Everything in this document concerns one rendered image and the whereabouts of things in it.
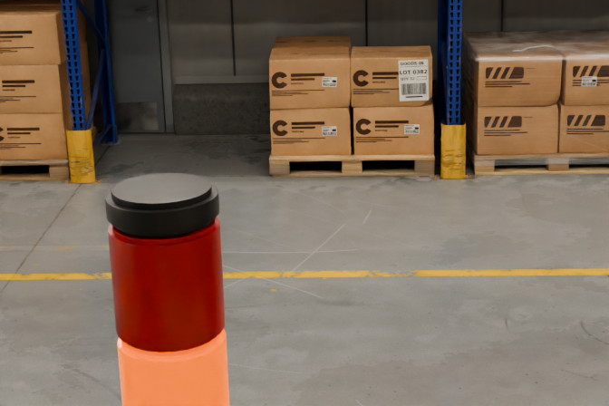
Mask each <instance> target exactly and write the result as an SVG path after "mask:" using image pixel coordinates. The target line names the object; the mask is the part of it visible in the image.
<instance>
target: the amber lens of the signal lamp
mask: <svg viewBox="0 0 609 406"><path fill-rule="evenodd" d="M117 345H118V356H119V367H120V378H121V399H122V406H229V391H228V373H227V338H226V332H225V330H224V329H223V330H222V332H221V333H220V334H219V335H218V336H217V337H216V338H214V339H213V340H211V341H210V342H208V343H205V344H203V345H200V346H199V347H195V348H192V349H188V350H184V351H177V352H165V353H158V352H148V351H143V350H140V349H136V348H134V347H132V346H130V345H127V344H126V343H125V342H124V341H122V340H121V339H120V338H119V339H118V342H117Z"/></svg>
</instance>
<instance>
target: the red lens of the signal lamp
mask: <svg viewBox="0 0 609 406"><path fill-rule="evenodd" d="M108 237H109V248H110V259H111V280H112V291H113V302H114V313H115V323H116V332H117V335H118V337H119V338H120V339H121V340H122V341H124V342H125V343H126V344H127V345H130V346H132V347H134V348H136V349H140V350H143V351H148V352H158V353H165V352H177V351H184V350H188V349H192V348H195V347H199V346H200V345H203V344H205V343H208V342H210V341H211V340H213V339H214V338H216V337H217V336H218V335H219V334H220V333H221V332H222V330H223V329H224V328H225V321H226V320H225V303H224V285H223V267H222V249H221V232H220V221H219V219H218V218H217V217H215V218H214V219H212V221H211V222H210V223H209V224H208V225H206V226H205V227H203V228H201V229H198V230H195V231H193V232H189V233H186V234H181V235H176V236H168V237H141V236H135V235H130V234H127V233H124V232H122V231H120V230H119V229H118V228H116V227H115V226H113V225H112V224H110V226H109V229H108Z"/></svg>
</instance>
